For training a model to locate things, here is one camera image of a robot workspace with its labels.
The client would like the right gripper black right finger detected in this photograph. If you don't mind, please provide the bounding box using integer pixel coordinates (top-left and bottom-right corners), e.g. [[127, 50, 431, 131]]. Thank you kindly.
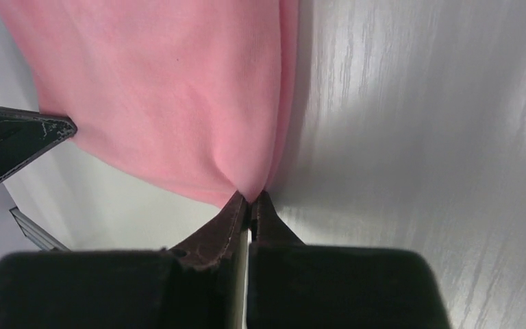
[[246, 192, 450, 328]]

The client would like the pink t-shirt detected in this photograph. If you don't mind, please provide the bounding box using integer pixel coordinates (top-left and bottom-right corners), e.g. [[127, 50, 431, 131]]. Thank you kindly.
[[0, 1, 299, 206]]

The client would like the metal corner rail left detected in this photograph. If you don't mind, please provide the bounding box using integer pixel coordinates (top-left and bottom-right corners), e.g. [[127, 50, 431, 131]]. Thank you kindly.
[[10, 207, 70, 252]]

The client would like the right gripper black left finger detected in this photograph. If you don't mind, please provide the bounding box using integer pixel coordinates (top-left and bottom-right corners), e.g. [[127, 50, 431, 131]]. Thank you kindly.
[[0, 193, 249, 328]]

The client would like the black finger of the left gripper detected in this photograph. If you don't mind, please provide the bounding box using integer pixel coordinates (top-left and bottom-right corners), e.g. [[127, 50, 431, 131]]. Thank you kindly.
[[0, 106, 77, 183]]

